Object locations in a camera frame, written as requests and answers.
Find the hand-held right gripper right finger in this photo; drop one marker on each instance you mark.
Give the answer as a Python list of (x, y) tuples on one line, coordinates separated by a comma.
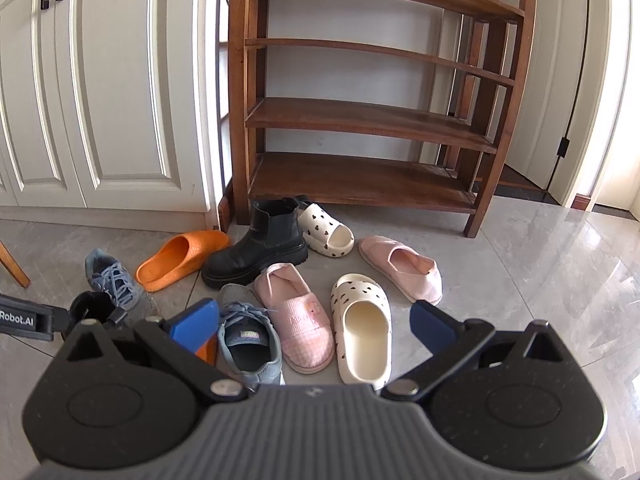
[(430, 325)]

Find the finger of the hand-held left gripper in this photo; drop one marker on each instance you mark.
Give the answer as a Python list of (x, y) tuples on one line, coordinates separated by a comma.
[(117, 316)]

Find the white panelled cabinet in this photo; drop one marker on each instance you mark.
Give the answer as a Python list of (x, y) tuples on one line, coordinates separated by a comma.
[(110, 85)]

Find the wooden shoe rack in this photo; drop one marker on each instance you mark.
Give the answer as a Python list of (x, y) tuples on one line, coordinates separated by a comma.
[(360, 120)]

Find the white door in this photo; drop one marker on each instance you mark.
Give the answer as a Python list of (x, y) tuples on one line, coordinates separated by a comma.
[(575, 60)]

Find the pink fabric slipper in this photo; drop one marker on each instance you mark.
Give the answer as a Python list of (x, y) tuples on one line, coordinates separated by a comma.
[(300, 325), (405, 267)]

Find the blue grey sneaker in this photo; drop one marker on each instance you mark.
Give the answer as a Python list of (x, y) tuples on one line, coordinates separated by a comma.
[(112, 280), (250, 345)]

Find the cream heart-print slipper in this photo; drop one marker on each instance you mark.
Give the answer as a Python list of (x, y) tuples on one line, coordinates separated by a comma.
[(362, 335), (325, 232)]

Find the black door hinge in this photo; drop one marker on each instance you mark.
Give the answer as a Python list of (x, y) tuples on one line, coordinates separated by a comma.
[(564, 147)]

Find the wooden chair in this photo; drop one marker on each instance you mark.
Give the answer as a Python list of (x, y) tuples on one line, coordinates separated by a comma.
[(12, 265)]

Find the black leather boot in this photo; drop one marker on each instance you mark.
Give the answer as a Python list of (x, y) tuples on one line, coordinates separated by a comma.
[(265, 245)]

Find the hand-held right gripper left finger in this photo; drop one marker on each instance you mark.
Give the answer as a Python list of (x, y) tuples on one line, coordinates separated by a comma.
[(192, 322)]

